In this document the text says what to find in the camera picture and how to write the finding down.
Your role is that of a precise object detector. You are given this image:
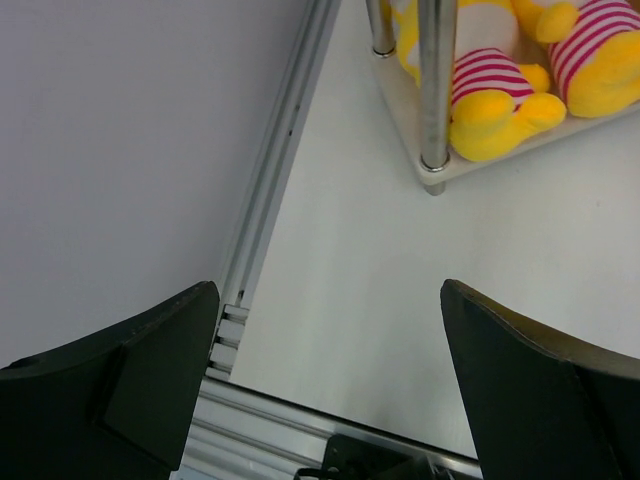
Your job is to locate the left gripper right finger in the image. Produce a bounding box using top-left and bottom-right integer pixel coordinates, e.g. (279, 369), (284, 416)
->
(440, 279), (639, 479)

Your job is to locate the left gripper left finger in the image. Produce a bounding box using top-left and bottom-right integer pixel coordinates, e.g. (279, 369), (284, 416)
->
(1, 282), (220, 479)

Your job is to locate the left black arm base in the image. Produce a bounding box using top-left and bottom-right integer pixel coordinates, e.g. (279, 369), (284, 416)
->
(293, 434), (472, 480)

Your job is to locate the yellow plush lower shelf left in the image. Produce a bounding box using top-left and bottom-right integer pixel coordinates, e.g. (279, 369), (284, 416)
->
(389, 0), (569, 163)

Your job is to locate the white two-tier shelf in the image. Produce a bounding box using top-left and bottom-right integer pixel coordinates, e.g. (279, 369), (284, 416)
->
(367, 1), (639, 195)

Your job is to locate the aluminium front rail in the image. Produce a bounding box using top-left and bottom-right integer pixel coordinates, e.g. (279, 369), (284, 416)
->
(182, 378), (483, 479)

